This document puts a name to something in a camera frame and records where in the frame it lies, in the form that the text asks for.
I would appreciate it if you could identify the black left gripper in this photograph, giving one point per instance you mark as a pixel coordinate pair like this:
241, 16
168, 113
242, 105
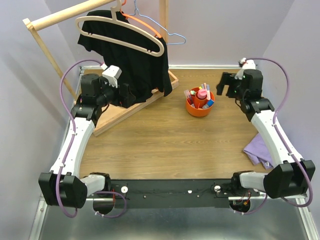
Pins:
125, 100

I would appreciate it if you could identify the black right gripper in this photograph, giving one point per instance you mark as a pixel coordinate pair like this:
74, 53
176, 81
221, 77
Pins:
227, 79

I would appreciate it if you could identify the blue capped white marker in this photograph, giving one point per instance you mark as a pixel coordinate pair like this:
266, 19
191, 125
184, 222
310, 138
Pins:
207, 87

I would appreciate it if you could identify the pink lidded pen tube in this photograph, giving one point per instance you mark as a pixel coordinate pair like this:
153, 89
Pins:
201, 94

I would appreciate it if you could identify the orange round pen organizer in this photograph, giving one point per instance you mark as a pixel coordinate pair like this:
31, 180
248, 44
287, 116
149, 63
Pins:
196, 109

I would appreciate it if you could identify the blue glue stick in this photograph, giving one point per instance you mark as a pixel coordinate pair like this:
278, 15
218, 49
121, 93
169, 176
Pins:
210, 103

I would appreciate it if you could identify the red clear pen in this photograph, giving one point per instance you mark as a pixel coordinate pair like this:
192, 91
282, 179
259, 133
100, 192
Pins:
190, 101

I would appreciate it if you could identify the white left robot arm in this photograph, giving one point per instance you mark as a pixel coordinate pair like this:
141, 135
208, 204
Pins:
61, 186

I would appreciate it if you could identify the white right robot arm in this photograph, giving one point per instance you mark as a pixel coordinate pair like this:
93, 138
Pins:
291, 173

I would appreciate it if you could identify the wooden clothes rack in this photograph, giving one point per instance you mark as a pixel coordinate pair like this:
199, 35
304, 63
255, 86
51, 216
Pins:
115, 114

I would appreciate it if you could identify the black t-shirt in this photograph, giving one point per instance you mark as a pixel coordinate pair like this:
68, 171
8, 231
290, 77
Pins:
142, 72

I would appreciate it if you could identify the purple cloth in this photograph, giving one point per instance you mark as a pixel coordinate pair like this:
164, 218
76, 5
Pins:
258, 152

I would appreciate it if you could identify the orange hanger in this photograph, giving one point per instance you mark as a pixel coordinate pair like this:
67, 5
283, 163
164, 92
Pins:
127, 16

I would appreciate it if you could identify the beige plastic hanger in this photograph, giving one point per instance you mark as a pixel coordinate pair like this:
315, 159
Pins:
113, 20

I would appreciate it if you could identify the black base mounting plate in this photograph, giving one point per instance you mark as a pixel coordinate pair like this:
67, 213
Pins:
180, 193

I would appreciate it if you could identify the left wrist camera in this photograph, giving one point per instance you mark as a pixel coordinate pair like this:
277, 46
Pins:
112, 74

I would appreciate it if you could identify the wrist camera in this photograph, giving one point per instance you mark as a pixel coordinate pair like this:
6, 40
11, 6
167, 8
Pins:
244, 64
112, 74

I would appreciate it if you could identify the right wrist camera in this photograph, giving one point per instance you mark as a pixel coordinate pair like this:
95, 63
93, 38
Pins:
244, 64

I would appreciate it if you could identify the blue wire hanger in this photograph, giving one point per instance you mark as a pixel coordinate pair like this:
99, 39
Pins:
162, 23

